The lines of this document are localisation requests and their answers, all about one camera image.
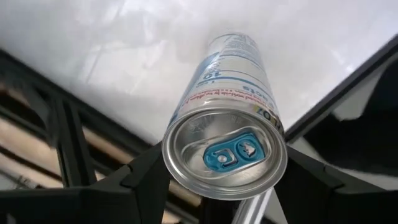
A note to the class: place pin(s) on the blue silver Red Bull can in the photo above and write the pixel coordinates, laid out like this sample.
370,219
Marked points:
230,81

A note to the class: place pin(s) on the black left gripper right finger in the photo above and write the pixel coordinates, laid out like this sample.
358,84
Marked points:
314,199

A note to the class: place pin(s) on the wooden board under arm base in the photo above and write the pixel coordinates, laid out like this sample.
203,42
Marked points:
25,143

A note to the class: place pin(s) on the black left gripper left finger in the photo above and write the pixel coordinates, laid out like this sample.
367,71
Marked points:
136,196

